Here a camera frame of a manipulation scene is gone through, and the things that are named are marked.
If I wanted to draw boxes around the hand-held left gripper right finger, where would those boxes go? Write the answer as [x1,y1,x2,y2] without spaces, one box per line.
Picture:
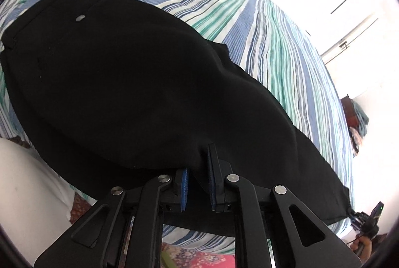
[204,143,364,268]

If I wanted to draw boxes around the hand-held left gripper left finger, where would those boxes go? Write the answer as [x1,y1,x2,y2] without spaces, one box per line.
[34,167,191,268]

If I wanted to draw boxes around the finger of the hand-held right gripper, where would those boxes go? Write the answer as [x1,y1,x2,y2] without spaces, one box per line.
[348,209,365,229]

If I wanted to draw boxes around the black pants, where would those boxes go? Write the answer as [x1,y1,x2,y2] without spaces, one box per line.
[0,0,353,236]

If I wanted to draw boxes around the person's right hand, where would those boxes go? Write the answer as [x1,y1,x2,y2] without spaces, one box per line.
[350,237,372,265]

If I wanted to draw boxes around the pink patterned rug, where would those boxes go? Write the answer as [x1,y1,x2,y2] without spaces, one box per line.
[70,193,236,268]

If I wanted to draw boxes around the blue cloth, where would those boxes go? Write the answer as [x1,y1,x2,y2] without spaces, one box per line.
[352,100,370,138]

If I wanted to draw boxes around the brown wooden furniture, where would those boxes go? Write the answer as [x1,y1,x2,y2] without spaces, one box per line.
[340,95,360,133]

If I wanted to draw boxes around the white fabric bundle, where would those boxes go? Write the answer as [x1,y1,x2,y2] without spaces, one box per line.
[0,137,98,258]

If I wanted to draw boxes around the striped bed sheet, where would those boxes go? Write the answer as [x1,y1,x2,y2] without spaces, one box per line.
[0,0,356,248]

